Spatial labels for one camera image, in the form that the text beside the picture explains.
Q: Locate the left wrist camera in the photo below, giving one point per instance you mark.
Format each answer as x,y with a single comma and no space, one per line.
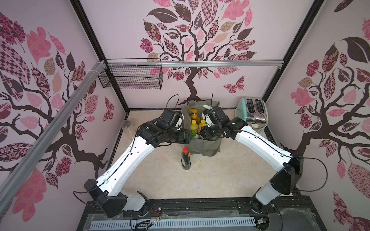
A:
179,122

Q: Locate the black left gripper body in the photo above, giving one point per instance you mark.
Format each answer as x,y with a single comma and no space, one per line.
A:
177,136

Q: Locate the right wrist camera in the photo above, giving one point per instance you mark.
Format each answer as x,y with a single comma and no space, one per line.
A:
205,115

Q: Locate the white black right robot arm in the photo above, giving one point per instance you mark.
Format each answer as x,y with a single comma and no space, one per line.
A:
288,167

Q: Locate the clear glass cup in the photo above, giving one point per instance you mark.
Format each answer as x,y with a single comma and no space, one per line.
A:
128,129

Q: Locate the white slotted cable duct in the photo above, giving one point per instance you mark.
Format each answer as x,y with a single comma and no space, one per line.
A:
171,224

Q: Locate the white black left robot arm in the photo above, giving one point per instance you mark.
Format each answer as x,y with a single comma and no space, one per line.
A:
106,189

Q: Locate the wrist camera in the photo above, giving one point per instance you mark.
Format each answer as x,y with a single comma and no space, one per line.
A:
179,122
205,115

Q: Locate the white bottle green cap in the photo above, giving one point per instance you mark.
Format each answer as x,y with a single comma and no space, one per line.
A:
194,134

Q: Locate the orange bottle yellow cap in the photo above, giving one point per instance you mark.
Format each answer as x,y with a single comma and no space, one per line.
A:
194,126
201,125

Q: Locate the mint chrome toaster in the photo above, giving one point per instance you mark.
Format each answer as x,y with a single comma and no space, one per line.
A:
254,112

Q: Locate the green fabric shopping bag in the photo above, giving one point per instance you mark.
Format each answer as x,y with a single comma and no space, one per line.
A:
198,145

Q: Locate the dark green bottle red cap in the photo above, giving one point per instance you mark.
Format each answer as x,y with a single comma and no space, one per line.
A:
185,161

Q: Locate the black wire basket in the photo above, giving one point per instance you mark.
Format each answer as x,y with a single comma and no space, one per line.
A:
132,73

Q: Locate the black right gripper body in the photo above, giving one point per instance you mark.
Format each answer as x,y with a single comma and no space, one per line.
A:
203,133

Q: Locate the large orange pump soap bottle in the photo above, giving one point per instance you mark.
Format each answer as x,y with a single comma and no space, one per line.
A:
194,115

